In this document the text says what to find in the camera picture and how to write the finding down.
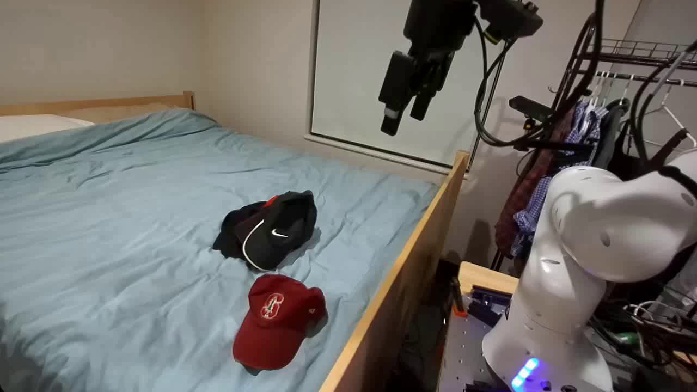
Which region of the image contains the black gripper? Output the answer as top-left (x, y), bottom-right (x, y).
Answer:
top-left (378, 0), bottom-right (479, 136)

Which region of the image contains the red baseball cap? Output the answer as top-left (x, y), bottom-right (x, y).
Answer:
top-left (231, 271), bottom-right (329, 373)

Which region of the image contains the dark red hanging garment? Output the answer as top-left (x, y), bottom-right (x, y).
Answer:
top-left (492, 107), bottom-right (578, 256)

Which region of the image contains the blue hanging shirt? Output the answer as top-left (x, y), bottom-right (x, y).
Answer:
top-left (513, 96), bottom-right (608, 241)

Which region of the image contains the black cap white trim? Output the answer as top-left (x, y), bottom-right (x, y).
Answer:
top-left (238, 190), bottom-right (320, 275)

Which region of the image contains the metal clothes rack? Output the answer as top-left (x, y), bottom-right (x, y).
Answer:
top-left (507, 0), bottom-right (697, 172)

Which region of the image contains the blue bed sheet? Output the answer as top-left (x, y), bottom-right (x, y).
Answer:
top-left (0, 107), bottom-right (443, 392)

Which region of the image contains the white pillow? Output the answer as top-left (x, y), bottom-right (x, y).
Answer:
top-left (0, 112), bottom-right (98, 145)

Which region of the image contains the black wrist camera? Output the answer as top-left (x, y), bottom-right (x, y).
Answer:
top-left (477, 0), bottom-right (545, 44)

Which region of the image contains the wooden bed frame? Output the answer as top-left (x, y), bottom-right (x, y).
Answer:
top-left (0, 89), bottom-right (474, 392)

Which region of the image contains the tangled cables bundle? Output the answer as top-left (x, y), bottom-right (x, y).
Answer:
top-left (598, 285), bottom-right (697, 368)

